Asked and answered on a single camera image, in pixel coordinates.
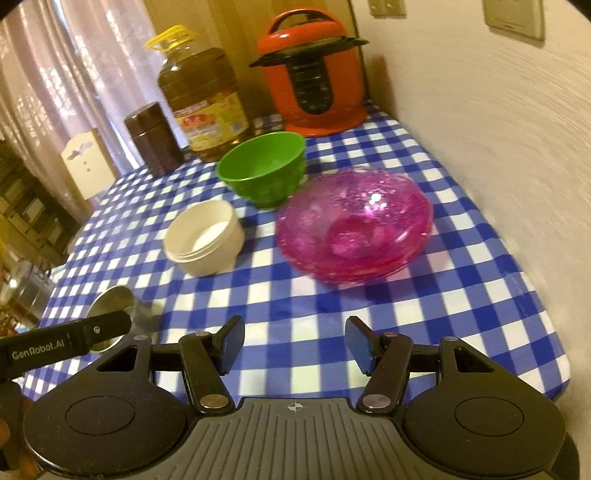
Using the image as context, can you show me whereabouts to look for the metal pot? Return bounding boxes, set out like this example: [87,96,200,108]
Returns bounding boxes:
[7,261,54,328]

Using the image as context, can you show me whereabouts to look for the dark storage shelf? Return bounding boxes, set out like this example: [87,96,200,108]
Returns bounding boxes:
[0,138,77,278]

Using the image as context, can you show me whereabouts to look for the person's left hand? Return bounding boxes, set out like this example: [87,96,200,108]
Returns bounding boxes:
[0,415,42,480]

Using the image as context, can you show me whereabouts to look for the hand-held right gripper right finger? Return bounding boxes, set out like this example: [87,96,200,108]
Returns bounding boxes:
[345,316,497,412]

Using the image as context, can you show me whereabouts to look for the large cooking oil bottle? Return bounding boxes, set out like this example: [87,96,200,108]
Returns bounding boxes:
[145,25,254,163]

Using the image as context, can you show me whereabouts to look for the white plastic bowl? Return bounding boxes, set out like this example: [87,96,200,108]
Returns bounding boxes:
[164,199,245,278]

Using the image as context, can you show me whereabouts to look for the pink transparent plate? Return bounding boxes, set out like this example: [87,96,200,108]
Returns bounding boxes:
[295,235,426,285]
[276,167,435,273]
[284,222,432,279]

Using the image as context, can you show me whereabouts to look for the brown cylindrical canister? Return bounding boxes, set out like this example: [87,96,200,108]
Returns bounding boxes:
[124,102,184,177]

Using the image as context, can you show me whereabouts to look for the white chair back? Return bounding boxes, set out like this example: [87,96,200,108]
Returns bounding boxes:
[59,128,120,200]

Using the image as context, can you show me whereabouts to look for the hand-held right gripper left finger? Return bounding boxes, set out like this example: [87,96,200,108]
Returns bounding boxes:
[95,315,246,412]

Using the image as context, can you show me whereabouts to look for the blue white checkered tablecloth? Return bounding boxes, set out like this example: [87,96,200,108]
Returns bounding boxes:
[21,104,571,407]

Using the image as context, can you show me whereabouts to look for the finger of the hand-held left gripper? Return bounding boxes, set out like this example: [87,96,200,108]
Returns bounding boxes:
[69,311,132,354]

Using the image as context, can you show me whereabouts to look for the stainless steel bowl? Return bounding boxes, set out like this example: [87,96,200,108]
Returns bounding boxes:
[87,285,153,356]

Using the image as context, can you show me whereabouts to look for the red electric pressure cooker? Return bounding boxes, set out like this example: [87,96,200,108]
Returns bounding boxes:
[249,8,370,137]

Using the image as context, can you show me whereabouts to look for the green plastic bowl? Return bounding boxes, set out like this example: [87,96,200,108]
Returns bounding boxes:
[216,131,308,208]

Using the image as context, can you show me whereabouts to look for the sheer pale curtain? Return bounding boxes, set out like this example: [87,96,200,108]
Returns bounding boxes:
[0,0,213,222]

